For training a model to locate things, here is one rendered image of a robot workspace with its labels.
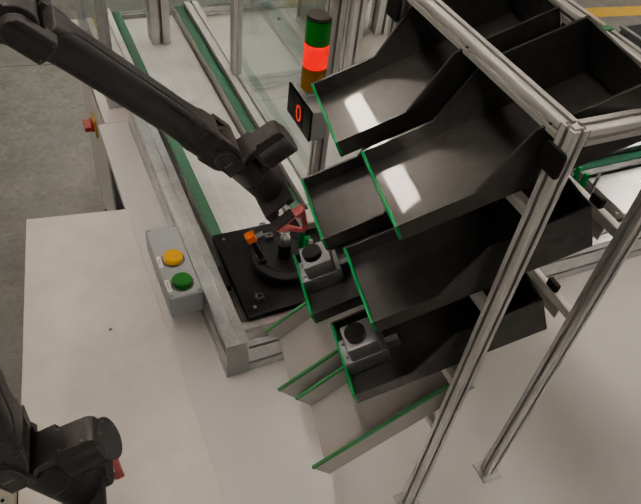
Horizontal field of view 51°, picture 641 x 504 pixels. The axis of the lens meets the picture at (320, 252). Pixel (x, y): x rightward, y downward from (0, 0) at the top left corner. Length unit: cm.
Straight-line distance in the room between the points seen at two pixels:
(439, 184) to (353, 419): 50
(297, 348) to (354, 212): 36
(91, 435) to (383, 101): 55
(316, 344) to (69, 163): 227
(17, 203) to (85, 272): 158
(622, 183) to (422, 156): 128
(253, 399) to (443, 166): 72
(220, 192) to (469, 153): 97
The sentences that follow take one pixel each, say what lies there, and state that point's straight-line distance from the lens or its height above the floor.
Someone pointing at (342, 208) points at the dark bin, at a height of 137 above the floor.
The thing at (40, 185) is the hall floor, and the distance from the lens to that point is 319.
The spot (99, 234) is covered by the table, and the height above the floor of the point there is 86.
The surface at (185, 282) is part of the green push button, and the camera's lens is 137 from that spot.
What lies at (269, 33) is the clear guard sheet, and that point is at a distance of 170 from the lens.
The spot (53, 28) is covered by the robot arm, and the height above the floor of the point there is 155.
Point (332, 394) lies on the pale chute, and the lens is 115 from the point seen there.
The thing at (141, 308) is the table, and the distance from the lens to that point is 148.
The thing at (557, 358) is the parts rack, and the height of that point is 123.
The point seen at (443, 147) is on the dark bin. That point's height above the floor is 155.
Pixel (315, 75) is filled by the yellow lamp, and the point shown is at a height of 130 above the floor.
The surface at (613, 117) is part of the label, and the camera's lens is 70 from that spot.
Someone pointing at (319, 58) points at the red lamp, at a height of 134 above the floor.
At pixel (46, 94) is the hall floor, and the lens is 378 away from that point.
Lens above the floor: 199
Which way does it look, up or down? 45 degrees down
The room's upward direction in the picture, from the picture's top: 8 degrees clockwise
